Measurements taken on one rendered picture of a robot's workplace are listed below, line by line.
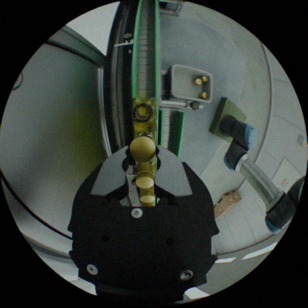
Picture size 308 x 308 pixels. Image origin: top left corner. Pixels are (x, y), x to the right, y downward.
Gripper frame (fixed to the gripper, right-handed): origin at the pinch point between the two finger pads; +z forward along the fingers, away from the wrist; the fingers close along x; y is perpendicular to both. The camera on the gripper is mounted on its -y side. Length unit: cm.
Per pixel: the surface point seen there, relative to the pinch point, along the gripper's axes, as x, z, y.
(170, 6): 14, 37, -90
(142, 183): -0.5, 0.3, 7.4
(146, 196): -0.1, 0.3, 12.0
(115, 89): -15.1, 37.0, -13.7
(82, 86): -12.7, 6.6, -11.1
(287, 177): 360, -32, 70
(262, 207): 360, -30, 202
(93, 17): -12.3, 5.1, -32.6
